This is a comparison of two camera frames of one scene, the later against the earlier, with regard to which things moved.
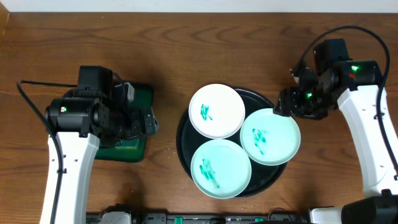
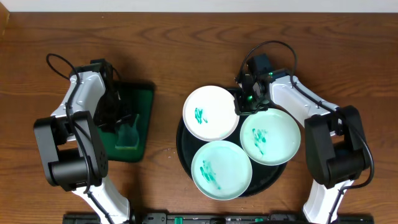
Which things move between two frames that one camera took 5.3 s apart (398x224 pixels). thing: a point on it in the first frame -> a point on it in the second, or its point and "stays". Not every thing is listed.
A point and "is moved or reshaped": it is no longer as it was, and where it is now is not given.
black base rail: [125, 216] stays
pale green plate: [270, 139] stays
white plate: [216, 111] is moved or reshaped
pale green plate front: [221, 168] stays
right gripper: [291, 104] -> [241, 108]
